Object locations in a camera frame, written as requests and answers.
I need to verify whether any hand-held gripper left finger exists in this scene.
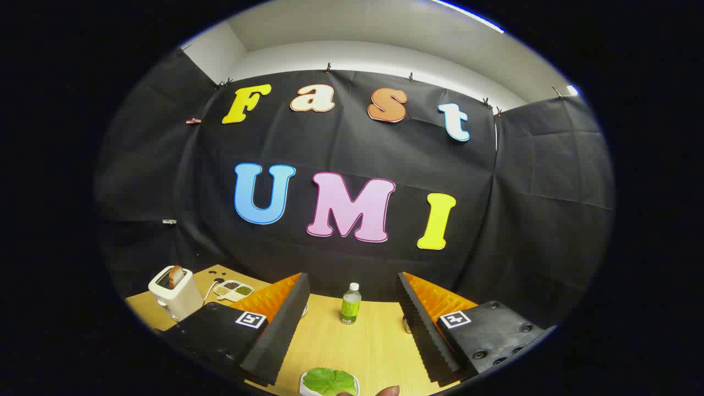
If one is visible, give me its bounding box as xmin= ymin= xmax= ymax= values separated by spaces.
xmin=158 ymin=272 xmax=311 ymax=387

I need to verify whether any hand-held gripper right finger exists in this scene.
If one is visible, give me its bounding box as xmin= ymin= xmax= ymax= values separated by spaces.
xmin=397 ymin=271 xmax=557 ymax=387

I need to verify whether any green lettuce leaf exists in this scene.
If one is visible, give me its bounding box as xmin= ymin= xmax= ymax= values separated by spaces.
xmin=303 ymin=367 xmax=357 ymax=396

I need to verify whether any white leaf-shaped plate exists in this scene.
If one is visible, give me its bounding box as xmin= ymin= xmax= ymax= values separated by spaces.
xmin=299 ymin=367 xmax=360 ymax=396

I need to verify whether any white divided dish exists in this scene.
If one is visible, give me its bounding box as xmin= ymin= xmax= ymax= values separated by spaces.
xmin=213 ymin=279 xmax=255 ymax=303

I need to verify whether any green label plastic bottle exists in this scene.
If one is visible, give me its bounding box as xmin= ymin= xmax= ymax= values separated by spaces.
xmin=339 ymin=283 xmax=362 ymax=326

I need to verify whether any white toaster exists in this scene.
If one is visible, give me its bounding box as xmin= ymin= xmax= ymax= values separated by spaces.
xmin=148 ymin=266 xmax=205 ymax=322

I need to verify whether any black backdrop cloth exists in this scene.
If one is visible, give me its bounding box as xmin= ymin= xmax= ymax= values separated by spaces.
xmin=93 ymin=48 xmax=615 ymax=331

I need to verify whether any white toaster cable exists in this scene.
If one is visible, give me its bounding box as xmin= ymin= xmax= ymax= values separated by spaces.
xmin=202 ymin=278 xmax=225 ymax=306

